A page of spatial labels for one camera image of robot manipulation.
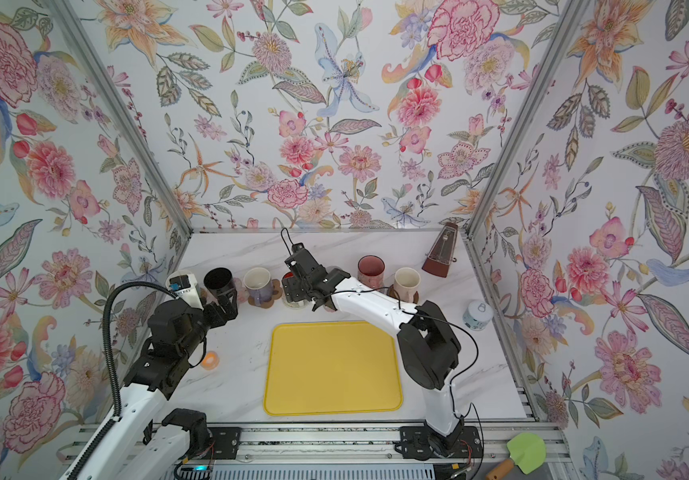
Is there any white ceramic lidded jar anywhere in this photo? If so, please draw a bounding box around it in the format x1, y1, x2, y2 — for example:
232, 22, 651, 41
462, 300, 494, 331

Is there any cream mug pink handle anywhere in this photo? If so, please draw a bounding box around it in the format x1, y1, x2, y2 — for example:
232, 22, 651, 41
392, 267, 421, 302

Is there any brown wooden metronome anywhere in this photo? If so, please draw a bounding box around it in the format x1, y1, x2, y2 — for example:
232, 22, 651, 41
422, 222, 458, 278

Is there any white mug purple handle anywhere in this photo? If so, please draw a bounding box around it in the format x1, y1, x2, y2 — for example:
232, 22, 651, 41
242, 267, 272, 301

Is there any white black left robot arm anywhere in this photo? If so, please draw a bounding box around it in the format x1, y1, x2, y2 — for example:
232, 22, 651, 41
64, 270, 242, 479

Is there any pale pink flower coaster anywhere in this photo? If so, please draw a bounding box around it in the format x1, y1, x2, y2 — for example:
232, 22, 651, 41
234, 278, 250, 304

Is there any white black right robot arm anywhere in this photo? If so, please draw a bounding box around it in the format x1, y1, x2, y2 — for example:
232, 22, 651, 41
282, 243, 465, 458

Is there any yellow tray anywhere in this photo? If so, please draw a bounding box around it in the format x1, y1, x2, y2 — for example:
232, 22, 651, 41
264, 321, 403, 417

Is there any red interior white mug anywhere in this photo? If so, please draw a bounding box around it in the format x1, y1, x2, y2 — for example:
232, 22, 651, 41
282, 272, 308, 309

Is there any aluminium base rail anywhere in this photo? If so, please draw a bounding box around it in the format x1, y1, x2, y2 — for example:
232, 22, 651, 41
58, 422, 567, 466

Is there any black mug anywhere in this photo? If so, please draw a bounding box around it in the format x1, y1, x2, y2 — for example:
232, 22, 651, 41
204, 267, 236, 304

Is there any small orange ball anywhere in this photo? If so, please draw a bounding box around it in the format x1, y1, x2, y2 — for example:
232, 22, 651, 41
200, 351, 220, 371

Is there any green silicone spatula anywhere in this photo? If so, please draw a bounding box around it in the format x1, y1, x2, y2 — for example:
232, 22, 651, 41
485, 432, 546, 480

